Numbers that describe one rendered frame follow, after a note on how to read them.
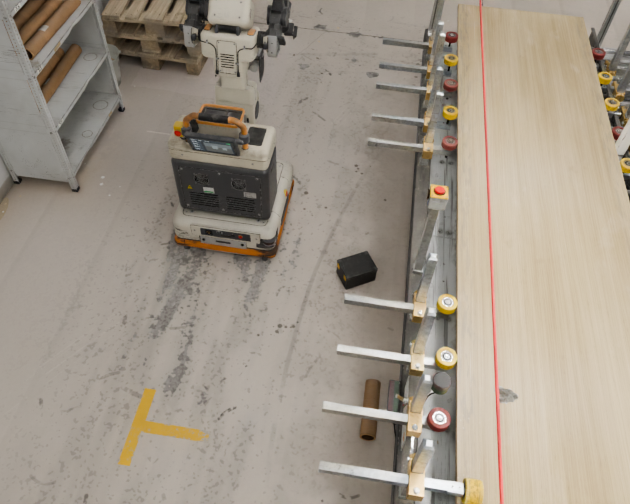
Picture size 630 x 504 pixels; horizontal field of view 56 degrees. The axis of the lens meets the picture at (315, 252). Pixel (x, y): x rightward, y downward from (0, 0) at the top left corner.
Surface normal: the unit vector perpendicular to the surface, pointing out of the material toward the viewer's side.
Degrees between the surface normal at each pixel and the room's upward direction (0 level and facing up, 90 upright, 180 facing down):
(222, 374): 0
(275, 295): 0
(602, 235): 0
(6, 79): 90
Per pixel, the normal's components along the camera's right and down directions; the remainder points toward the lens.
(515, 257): 0.04, -0.62
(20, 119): -0.15, 0.77
